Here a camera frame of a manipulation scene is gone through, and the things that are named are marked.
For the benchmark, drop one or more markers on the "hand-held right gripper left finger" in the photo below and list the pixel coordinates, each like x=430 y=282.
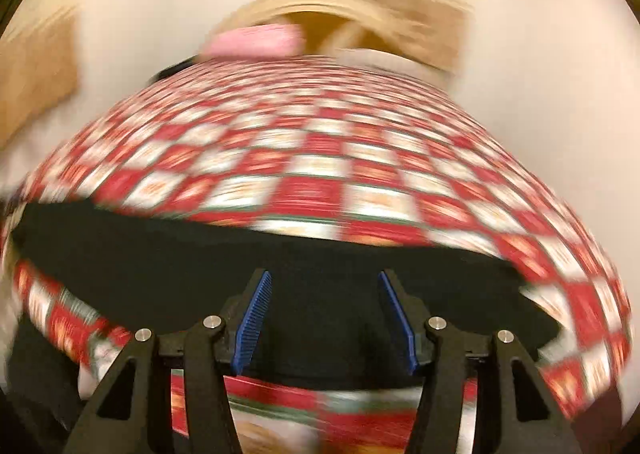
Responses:
x=254 y=321

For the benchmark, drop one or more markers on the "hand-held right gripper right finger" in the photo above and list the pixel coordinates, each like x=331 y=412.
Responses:
x=398 y=321

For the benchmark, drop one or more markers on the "black pants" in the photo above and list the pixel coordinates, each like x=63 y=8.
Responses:
x=325 y=279

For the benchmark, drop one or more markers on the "red checked bear printed blanket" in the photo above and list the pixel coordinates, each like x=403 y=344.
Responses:
x=300 y=194

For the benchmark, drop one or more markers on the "pink pillow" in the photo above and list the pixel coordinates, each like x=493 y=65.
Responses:
x=252 y=40

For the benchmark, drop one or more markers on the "beige patterned curtain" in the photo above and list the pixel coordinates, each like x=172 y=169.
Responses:
x=35 y=74
x=425 y=2

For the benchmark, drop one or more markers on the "cream wooden headboard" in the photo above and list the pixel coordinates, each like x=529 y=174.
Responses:
x=320 y=2

